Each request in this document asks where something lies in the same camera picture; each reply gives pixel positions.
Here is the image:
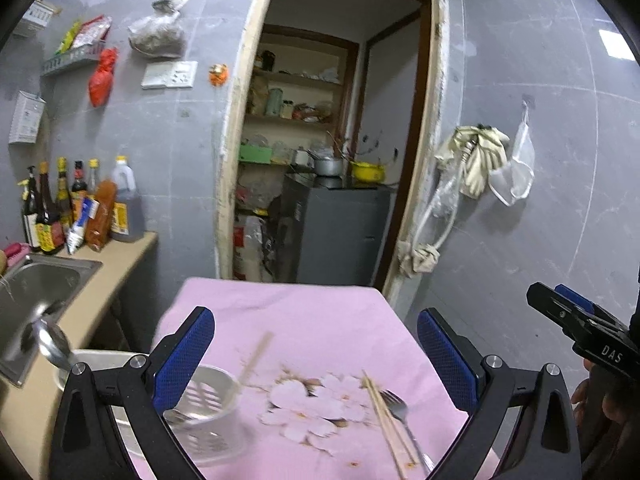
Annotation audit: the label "large cooking oil jug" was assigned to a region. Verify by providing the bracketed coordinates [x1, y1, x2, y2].
[108, 154, 144, 244]

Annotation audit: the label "person's right hand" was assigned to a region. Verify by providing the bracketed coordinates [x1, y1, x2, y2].
[570, 379, 595, 430]

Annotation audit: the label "knotted beige rag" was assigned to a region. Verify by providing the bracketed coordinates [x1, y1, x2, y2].
[397, 240, 442, 276]

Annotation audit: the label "green box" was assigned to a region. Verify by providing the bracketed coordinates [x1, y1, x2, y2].
[238, 143, 274, 164]

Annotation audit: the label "wooden chopstick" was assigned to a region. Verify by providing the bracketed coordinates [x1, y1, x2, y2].
[362, 370, 407, 479]
[365, 372, 420, 466]
[238, 331, 275, 387]

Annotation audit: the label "red white snack packet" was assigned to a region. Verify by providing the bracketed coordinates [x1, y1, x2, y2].
[75, 16, 114, 52]

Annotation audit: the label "green dish soap bottle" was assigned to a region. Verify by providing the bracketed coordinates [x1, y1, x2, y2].
[16, 179, 30, 247]

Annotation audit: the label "wooden door frame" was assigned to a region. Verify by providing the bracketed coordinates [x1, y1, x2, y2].
[214, 0, 447, 313]

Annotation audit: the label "wooden shelf unit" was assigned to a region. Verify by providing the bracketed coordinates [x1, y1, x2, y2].
[234, 24, 362, 282]

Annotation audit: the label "dried plant branches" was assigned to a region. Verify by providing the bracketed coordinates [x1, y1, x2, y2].
[326, 129, 387, 162]

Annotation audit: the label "clear bag of dried goods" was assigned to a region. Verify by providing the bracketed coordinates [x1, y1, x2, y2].
[127, 0, 194, 59]

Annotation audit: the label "soy sauce bottle yellow label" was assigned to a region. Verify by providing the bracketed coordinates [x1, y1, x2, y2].
[34, 161, 66, 255]

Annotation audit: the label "white mesh bag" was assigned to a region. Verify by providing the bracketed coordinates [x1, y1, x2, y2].
[488, 102, 536, 208]

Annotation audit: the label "white wall holder box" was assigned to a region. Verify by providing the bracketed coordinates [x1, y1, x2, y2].
[8, 90, 47, 146]

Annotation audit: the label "steel cooking pot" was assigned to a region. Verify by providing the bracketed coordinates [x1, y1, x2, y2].
[312, 156, 345, 178]

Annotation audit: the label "white wall basket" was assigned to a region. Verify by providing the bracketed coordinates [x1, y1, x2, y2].
[12, 0, 62, 39]

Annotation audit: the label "yellow bowl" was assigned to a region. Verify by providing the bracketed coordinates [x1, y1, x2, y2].
[349, 160, 387, 184]

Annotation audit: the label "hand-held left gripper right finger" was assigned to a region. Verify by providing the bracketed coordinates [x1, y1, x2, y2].
[416, 307, 583, 480]

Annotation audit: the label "dark sauce bottle yellow cap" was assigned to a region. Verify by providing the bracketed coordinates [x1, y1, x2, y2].
[54, 156, 75, 227]

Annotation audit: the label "grey cabinet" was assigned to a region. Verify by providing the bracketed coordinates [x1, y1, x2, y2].
[277, 172, 399, 287]

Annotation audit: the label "grey wall rack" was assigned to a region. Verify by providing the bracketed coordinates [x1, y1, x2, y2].
[41, 41, 109, 79]

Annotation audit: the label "white wall switch panel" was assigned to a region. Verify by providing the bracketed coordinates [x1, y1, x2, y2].
[140, 60, 199, 90]

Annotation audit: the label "dark sauce bottle red label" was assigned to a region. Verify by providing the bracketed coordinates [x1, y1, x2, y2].
[70, 160, 90, 207]

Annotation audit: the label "red chili packet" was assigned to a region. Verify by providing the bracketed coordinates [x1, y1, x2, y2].
[84, 180, 119, 252]

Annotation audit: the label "stainless steel sink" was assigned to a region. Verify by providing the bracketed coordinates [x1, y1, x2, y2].
[0, 252, 104, 389]

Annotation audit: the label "white hose with clear bag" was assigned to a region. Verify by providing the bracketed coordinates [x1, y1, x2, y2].
[414, 169, 464, 257]

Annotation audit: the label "plastic bags on floor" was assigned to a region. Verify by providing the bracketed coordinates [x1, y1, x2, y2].
[233, 209, 277, 282]

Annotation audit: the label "silver metal fork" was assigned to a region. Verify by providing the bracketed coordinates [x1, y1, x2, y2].
[381, 389, 437, 477]

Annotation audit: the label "pink floral tablecloth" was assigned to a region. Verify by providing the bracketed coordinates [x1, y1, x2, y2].
[129, 276, 501, 480]

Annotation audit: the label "white plastic utensil holder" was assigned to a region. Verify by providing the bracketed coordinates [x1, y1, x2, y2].
[54, 349, 252, 467]

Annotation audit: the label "green yellow snack packet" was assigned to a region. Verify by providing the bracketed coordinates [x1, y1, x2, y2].
[55, 20, 84, 56]

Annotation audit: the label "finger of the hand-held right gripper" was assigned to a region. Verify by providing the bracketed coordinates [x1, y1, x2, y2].
[554, 284, 628, 330]
[526, 282, 626, 350]

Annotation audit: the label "silver metal spoon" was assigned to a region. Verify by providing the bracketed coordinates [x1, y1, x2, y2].
[31, 319, 78, 373]

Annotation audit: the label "blue white packet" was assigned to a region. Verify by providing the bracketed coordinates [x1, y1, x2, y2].
[65, 196, 99, 256]

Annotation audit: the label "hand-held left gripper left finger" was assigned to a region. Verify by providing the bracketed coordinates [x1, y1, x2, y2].
[50, 306, 217, 480]

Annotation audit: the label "beige kitchen counter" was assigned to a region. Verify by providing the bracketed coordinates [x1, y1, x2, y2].
[0, 230, 159, 480]

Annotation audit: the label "red plastic bag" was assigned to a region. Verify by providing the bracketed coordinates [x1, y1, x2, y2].
[88, 47, 120, 108]

